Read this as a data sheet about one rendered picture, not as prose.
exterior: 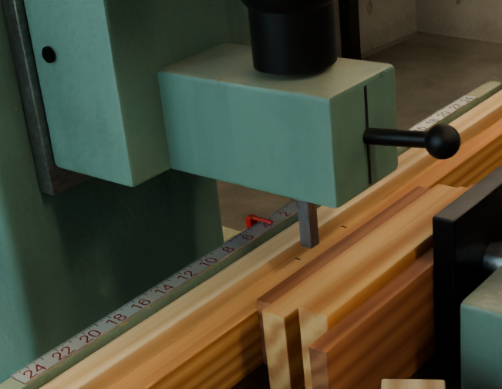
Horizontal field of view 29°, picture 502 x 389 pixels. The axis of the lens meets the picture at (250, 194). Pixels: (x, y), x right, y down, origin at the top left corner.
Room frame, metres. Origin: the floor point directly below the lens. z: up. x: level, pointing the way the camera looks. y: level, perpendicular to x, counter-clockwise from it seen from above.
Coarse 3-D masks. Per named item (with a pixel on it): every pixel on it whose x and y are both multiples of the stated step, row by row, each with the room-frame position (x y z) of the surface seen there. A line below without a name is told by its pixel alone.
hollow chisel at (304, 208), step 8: (304, 208) 0.56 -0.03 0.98; (312, 208) 0.56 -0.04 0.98; (304, 216) 0.56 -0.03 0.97; (312, 216) 0.56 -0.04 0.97; (304, 224) 0.56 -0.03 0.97; (312, 224) 0.56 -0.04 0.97; (304, 232) 0.56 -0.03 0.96; (312, 232) 0.56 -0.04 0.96; (304, 240) 0.56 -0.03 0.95; (312, 240) 0.56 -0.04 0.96
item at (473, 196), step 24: (480, 192) 0.52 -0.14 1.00; (456, 216) 0.50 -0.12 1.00; (480, 216) 0.51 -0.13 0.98; (456, 240) 0.49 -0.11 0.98; (480, 240) 0.51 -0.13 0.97; (456, 264) 0.49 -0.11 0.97; (480, 264) 0.51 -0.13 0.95; (456, 288) 0.49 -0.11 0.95; (456, 312) 0.49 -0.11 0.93; (456, 336) 0.49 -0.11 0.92
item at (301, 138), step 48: (240, 48) 0.63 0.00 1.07; (192, 96) 0.58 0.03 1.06; (240, 96) 0.55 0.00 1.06; (288, 96) 0.53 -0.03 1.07; (336, 96) 0.51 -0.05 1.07; (384, 96) 0.55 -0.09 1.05; (192, 144) 0.58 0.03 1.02; (240, 144) 0.55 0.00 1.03; (288, 144) 0.53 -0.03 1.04; (336, 144) 0.51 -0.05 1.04; (288, 192) 0.53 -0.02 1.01; (336, 192) 0.51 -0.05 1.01
